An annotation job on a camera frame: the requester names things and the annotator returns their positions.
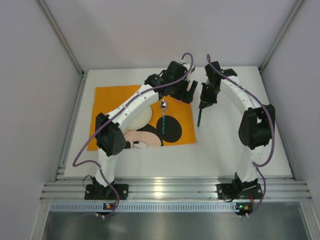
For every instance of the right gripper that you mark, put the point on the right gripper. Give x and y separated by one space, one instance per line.
207 100

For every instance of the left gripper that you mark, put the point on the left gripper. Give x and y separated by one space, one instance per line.
184 92

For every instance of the green handled fork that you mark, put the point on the green handled fork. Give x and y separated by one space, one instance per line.
199 117

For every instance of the green handled spoon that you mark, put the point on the green handled spoon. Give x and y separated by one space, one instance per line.
164 106

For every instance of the orange cartoon cloth placemat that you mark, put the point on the orange cartoon cloth placemat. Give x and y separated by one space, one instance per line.
179 124

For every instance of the cream round plate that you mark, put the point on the cream round plate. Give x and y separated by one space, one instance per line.
141 120

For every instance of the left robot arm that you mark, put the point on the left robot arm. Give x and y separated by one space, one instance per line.
110 127

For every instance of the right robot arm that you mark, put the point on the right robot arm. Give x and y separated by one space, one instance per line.
257 126

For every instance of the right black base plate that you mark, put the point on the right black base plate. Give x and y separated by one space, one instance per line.
228 193

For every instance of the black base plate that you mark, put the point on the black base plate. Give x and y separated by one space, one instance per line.
228 193
94 192

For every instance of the left aluminium frame post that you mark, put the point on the left aluminium frame post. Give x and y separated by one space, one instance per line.
59 34

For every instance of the aluminium frame post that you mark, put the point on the aluminium frame post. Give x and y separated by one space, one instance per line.
298 5
59 34

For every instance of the right aluminium frame post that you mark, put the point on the right aluminium frame post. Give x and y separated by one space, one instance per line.
298 5

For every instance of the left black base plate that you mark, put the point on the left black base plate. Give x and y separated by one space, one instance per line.
94 192

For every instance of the aluminium mounting rail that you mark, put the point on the aluminium mounting rail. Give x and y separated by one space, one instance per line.
174 188

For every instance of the perforated cable duct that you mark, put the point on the perforated cable duct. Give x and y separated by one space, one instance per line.
150 207

